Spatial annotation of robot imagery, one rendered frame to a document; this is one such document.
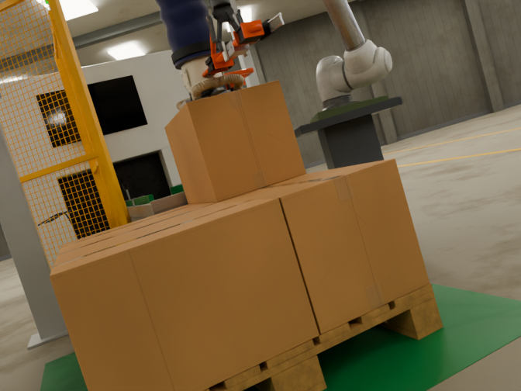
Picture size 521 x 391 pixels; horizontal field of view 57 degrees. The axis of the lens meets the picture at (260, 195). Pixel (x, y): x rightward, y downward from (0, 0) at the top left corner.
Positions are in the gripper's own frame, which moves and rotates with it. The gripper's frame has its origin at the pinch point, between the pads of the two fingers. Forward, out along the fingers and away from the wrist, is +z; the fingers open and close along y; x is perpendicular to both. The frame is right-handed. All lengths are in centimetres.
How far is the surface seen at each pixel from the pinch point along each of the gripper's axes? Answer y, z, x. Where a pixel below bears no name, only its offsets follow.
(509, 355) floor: -16, 107, 77
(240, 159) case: 6.8, 39.2, -10.3
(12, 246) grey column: 110, 48, -142
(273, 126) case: -10.6, 30.5, -10.0
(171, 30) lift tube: 10.0, -23.1, -37.7
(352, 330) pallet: 11, 95, 50
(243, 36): 4.3, 1.1, 22.2
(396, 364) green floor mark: 4, 107, 56
